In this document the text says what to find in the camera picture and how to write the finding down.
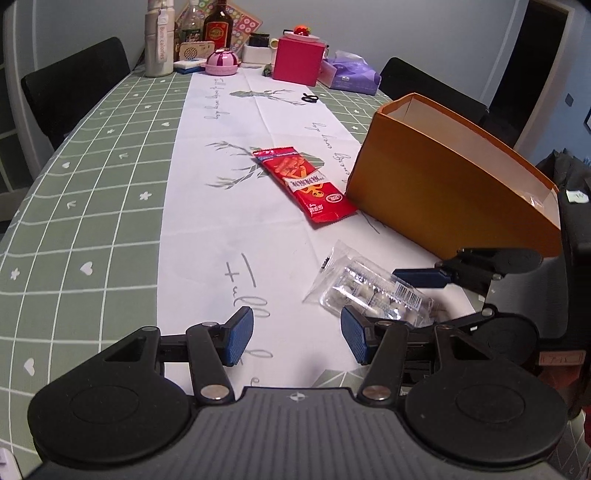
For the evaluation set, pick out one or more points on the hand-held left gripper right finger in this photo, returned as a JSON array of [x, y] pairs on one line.
[[353, 337]]

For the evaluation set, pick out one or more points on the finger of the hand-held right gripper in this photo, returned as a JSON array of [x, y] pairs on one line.
[[466, 321], [422, 278]]

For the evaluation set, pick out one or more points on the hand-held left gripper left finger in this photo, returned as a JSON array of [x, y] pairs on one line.
[[240, 334]]

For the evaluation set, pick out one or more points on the clear packet of white candies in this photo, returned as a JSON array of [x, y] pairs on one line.
[[364, 286]]

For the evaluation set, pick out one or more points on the orange cardboard box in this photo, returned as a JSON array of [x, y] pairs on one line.
[[415, 184]]

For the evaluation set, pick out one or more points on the dark jacket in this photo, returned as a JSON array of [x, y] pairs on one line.
[[568, 173]]

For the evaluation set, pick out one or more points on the white printed table runner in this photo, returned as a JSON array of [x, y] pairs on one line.
[[221, 207]]

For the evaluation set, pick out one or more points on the red snack packet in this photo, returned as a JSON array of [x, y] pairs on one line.
[[307, 184]]

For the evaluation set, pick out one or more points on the green checked tablecloth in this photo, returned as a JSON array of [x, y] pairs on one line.
[[92, 207]]

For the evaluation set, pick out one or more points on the black chair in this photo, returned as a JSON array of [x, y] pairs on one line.
[[74, 83], [415, 81]]

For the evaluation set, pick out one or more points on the purple tissue pack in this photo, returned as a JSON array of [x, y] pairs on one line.
[[351, 74]]

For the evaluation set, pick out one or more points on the pink box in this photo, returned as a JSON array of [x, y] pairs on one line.
[[295, 62]]

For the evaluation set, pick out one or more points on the pink round container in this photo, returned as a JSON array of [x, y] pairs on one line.
[[222, 62]]

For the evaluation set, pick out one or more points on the blue and white sponge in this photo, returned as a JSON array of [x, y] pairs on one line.
[[189, 66]]

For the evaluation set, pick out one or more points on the small red toy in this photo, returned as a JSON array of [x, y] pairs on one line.
[[302, 31]]

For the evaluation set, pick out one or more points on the white box with black top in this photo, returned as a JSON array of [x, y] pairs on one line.
[[256, 54]]

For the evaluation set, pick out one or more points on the small wooden radio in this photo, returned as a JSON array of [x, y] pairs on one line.
[[196, 50]]

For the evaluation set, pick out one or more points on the white water bottle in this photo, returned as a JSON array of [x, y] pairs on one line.
[[159, 46]]

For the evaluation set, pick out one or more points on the brown glass bottle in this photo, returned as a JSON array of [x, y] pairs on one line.
[[217, 32]]

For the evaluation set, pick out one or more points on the red dotted sticker sheet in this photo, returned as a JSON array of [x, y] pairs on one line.
[[247, 27]]

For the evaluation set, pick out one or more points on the clear plastic bottle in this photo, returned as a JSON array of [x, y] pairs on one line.
[[191, 27]]

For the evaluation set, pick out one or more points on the framed wall picture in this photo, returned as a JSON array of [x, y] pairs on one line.
[[588, 119]]

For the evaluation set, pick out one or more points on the wall switch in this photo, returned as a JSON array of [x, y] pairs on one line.
[[569, 99]]

